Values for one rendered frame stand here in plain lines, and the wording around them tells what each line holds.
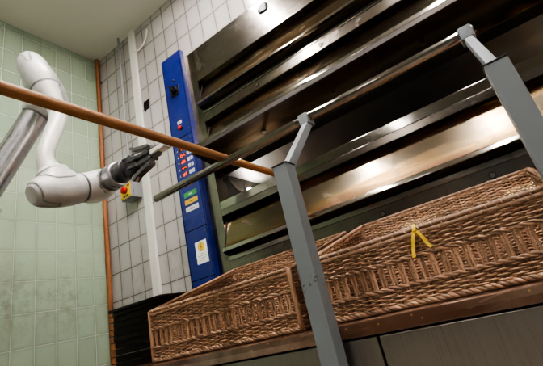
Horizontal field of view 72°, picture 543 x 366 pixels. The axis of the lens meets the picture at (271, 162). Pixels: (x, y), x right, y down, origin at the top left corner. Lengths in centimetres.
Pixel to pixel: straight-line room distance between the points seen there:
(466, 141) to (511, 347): 74
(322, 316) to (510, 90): 55
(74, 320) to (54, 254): 35
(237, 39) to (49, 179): 117
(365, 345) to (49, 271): 176
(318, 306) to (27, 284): 167
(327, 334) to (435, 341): 20
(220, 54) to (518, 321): 175
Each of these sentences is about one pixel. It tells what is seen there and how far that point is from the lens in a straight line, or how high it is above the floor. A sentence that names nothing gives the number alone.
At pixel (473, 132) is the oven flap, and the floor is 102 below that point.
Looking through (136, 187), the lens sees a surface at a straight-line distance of 226.
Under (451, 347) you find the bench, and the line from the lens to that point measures 81.
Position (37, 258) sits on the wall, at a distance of 227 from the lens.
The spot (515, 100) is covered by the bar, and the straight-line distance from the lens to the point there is 76.
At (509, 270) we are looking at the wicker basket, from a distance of 83.
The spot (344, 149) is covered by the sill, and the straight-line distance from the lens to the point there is 149.
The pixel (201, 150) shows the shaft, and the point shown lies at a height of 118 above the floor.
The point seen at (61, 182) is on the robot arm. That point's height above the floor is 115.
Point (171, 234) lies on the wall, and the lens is 203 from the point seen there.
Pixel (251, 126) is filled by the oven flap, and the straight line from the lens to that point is 162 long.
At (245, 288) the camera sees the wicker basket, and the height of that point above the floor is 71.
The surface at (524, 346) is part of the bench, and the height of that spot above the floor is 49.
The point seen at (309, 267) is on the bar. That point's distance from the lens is 82.
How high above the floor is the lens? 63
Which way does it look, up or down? 22 degrees up
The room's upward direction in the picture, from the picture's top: 14 degrees counter-clockwise
